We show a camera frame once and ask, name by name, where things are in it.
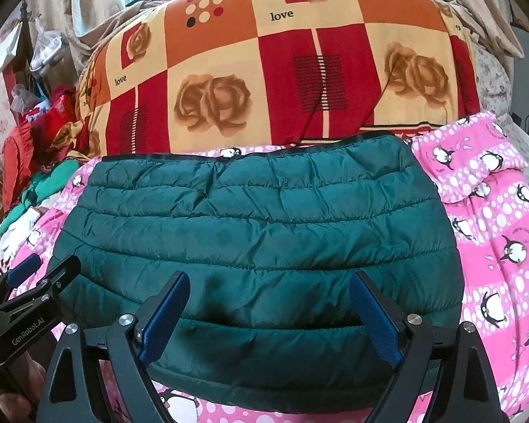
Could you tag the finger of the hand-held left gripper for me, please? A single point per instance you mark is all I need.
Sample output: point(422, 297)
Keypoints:
point(24, 268)
point(57, 280)

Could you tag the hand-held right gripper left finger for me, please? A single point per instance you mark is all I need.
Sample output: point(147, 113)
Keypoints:
point(163, 317)

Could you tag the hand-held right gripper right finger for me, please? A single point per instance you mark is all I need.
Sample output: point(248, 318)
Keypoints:
point(377, 321)

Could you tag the green puffer jacket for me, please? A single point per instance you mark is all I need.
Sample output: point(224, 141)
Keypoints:
point(255, 229)

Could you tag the person's left hand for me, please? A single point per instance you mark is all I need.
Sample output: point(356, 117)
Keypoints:
point(22, 405)

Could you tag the green cloth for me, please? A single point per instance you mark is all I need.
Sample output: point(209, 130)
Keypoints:
point(48, 183)

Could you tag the red cloth pile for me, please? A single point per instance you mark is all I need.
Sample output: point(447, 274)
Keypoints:
point(39, 141)

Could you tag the pink penguin print blanket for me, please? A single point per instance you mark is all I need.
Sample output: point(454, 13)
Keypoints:
point(502, 211)

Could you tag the clear plastic bag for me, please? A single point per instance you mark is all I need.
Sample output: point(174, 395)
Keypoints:
point(48, 50)

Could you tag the beige curtain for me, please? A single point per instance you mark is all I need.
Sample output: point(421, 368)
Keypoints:
point(83, 4)

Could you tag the rose print checked blanket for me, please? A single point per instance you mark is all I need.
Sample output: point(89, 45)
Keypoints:
point(282, 61)

